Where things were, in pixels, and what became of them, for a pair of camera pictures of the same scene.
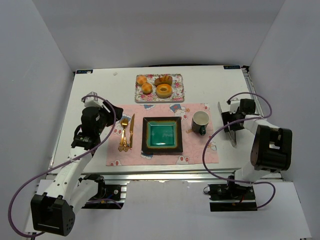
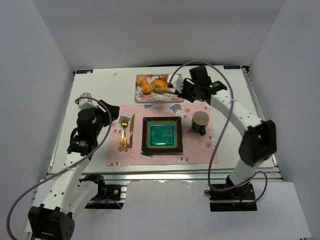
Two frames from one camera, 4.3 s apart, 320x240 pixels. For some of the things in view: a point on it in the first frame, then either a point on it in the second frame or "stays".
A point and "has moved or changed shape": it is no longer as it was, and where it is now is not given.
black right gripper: (228, 121) → (184, 89)
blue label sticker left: (79, 71) stays
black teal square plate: (162, 134) stays
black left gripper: (113, 113) stays
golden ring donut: (163, 91) has moved or changed shape
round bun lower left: (146, 88) stays
